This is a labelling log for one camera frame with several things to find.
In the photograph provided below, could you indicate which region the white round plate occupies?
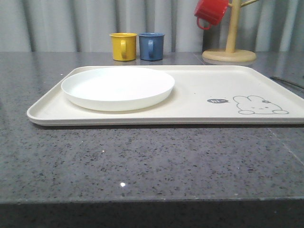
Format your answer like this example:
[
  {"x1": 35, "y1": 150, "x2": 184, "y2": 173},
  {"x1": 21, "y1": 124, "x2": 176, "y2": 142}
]
[{"x1": 61, "y1": 66, "x2": 175, "y2": 112}]

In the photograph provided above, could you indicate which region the silver metal fork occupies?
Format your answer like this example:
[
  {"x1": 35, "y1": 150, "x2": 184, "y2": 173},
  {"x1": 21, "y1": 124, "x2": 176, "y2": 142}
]
[{"x1": 270, "y1": 76, "x2": 304, "y2": 90}]

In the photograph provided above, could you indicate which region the cream rabbit serving tray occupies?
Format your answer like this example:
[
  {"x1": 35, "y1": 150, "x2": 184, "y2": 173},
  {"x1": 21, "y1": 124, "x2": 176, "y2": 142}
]
[{"x1": 27, "y1": 65, "x2": 304, "y2": 126}]

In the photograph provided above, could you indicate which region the blue mug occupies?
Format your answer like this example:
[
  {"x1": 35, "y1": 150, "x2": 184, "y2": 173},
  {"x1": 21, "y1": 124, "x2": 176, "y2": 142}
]
[{"x1": 139, "y1": 32, "x2": 164, "y2": 61}]

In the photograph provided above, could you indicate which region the yellow mug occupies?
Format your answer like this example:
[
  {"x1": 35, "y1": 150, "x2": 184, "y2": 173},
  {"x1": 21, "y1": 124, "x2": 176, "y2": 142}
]
[{"x1": 110, "y1": 33, "x2": 137, "y2": 61}]

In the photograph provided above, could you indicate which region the wooden mug tree stand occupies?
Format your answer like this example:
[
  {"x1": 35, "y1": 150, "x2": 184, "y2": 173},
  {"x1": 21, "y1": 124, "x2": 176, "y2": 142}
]
[{"x1": 202, "y1": 0, "x2": 258, "y2": 62}]

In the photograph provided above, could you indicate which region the red mug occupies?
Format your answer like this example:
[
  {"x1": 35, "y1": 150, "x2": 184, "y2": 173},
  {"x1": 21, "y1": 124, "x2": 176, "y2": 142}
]
[{"x1": 194, "y1": 0, "x2": 229, "y2": 30}]

